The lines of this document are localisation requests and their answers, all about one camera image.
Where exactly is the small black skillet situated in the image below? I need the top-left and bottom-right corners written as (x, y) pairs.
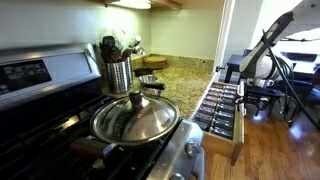
top-left (133, 67), bottom-right (155, 78)

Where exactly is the wooden spice drawer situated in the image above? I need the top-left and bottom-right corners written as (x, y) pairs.
top-left (190, 80), bottom-right (247, 167)

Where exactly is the steel pan wooden handle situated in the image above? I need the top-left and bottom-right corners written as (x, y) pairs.
top-left (69, 135), bottom-right (118, 160)

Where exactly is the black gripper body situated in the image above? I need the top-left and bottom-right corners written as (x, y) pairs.
top-left (245, 87), bottom-right (268, 108)

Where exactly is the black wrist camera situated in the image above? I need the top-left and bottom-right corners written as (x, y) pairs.
top-left (263, 87), bottom-right (285, 100)

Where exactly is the under-cabinet light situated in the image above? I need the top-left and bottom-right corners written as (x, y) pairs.
top-left (105, 0), bottom-right (153, 10)

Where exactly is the wooden upper cabinet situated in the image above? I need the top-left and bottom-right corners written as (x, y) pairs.
top-left (149, 0), bottom-right (186, 9)

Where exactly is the small steel cup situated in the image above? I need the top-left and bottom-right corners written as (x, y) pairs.
top-left (137, 74), bottom-right (160, 87)

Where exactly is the wooden bowl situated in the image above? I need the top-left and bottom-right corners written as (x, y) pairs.
top-left (143, 55), bottom-right (169, 70)

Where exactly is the dark wooden spoon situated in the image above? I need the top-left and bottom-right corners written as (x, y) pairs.
top-left (111, 46), bottom-right (124, 64)

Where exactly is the steel stove knob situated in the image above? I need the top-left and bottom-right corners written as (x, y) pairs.
top-left (184, 139), bottom-right (202, 158)
top-left (168, 172), bottom-right (186, 180)

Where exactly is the white door frame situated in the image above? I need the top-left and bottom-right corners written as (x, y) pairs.
top-left (213, 0), bottom-right (236, 81)

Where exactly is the steel lid wooden knob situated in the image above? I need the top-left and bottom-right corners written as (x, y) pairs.
top-left (89, 90), bottom-right (181, 145)

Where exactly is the stainless steel gas stove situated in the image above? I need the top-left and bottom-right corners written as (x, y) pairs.
top-left (0, 42), bottom-right (206, 180)

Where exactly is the black spatula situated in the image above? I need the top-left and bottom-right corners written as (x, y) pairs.
top-left (99, 34), bottom-right (117, 64)

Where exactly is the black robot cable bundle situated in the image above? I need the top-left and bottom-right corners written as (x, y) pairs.
top-left (261, 29), bottom-right (320, 131)

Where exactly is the dark wooden dining table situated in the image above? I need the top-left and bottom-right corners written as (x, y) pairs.
top-left (224, 49), bottom-right (320, 111)

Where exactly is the steel utensil holder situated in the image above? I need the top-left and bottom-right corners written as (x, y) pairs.
top-left (123, 56), bottom-right (134, 86)
top-left (105, 59), bottom-right (130, 95)

